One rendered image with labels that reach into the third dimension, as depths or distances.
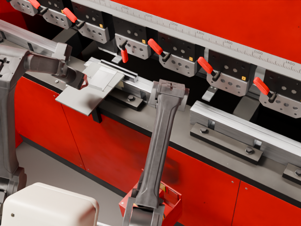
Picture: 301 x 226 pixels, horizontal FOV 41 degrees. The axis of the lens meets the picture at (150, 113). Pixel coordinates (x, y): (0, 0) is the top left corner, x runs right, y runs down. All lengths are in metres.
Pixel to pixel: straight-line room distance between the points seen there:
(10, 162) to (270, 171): 0.97
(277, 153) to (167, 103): 0.66
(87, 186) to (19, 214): 1.63
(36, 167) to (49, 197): 1.77
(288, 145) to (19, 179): 0.97
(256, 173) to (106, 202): 1.20
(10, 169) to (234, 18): 0.78
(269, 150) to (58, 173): 1.55
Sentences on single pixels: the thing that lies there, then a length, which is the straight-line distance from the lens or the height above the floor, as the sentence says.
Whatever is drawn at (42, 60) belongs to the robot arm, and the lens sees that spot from 1.25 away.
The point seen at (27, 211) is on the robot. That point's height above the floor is 1.38.
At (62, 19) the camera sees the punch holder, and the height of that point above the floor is 1.22.
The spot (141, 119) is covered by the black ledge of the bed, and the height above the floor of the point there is 0.88.
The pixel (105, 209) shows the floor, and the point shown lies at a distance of 2.54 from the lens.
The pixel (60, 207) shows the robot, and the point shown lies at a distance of 1.01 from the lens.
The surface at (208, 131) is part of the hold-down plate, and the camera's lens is 1.67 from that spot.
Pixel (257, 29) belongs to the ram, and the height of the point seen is 1.48.
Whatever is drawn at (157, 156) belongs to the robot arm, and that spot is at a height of 1.35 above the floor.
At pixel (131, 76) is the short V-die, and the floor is 1.00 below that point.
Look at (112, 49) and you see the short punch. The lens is 1.73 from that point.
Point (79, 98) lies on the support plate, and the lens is 1.72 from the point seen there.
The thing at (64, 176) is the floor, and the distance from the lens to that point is 2.72.
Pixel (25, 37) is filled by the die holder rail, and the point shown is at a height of 0.97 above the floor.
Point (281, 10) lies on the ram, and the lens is 1.17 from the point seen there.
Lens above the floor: 2.24
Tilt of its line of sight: 50 degrees down
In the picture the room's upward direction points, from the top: 6 degrees counter-clockwise
